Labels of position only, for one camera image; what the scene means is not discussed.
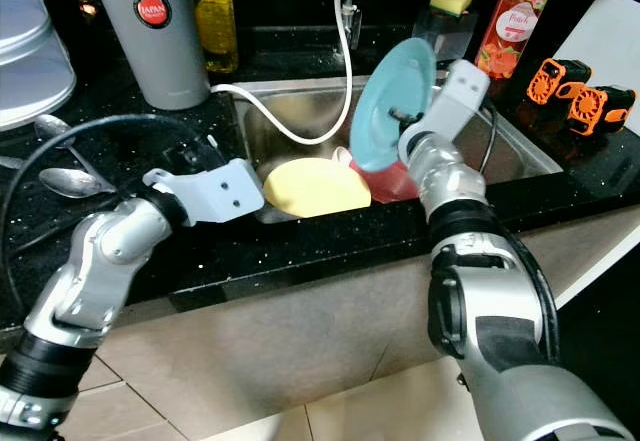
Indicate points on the blue plate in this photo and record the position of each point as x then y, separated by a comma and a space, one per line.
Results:
390, 91

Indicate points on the pink plate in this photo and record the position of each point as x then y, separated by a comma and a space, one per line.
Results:
395, 183

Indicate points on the pale yellow plate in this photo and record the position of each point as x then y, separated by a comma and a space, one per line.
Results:
320, 189

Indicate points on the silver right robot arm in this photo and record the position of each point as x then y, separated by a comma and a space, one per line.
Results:
490, 301

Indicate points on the clear soap dispenser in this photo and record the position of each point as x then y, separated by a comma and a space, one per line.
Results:
455, 29

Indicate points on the stainless steel sink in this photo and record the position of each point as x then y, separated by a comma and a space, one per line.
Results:
300, 101

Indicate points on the peach dish soap bottle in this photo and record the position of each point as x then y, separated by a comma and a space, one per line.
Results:
515, 21

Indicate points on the yellow oil bottle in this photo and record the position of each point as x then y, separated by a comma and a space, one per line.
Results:
215, 16

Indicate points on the white cutting board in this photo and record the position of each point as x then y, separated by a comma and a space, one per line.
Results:
610, 41

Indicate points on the grey water filter canister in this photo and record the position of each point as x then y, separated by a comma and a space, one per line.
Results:
150, 61

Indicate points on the translucent white food cover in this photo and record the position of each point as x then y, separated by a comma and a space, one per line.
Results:
35, 51

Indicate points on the black cabinet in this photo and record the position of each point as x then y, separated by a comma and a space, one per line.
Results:
610, 351

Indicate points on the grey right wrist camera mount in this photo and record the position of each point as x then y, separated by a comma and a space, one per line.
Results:
455, 101

